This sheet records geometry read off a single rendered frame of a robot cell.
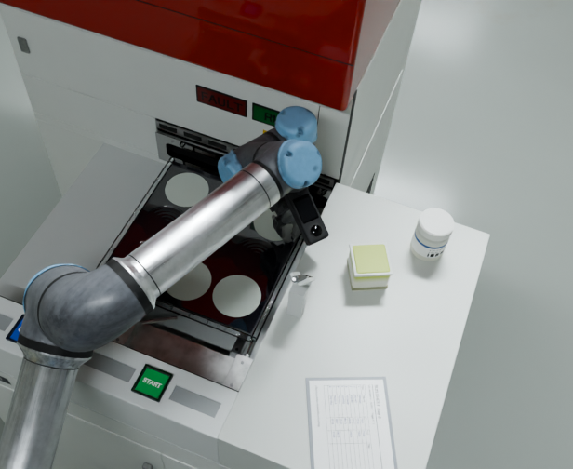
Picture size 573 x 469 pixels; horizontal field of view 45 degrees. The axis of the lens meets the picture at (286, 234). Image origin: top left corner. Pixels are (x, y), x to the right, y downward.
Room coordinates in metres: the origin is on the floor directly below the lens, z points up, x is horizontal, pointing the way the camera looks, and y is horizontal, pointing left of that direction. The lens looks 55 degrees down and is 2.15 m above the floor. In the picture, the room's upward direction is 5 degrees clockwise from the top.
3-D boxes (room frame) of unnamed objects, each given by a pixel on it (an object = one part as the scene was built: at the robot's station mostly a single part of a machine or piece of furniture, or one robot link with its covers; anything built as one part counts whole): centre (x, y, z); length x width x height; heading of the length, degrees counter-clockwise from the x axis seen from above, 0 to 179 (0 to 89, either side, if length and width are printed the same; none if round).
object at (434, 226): (0.84, -0.29, 1.01); 0.07 x 0.07 x 0.10
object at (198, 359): (0.60, 0.23, 0.87); 0.36 x 0.08 x 0.03; 73
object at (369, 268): (0.76, -0.17, 1.00); 0.07 x 0.07 x 0.07; 10
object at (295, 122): (0.88, 0.00, 1.21); 0.09 x 0.08 x 0.11; 133
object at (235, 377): (0.55, 0.07, 0.89); 0.08 x 0.03 x 0.03; 163
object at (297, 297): (0.68, -0.04, 1.03); 0.06 x 0.04 x 0.13; 163
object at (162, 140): (1.06, 0.12, 0.89); 0.44 x 0.02 x 0.10; 73
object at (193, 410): (0.53, 0.34, 0.89); 0.55 x 0.09 x 0.14; 73
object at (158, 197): (0.86, 0.17, 0.90); 0.34 x 0.34 x 0.01; 73
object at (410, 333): (0.65, -0.17, 0.89); 0.62 x 0.35 x 0.14; 163
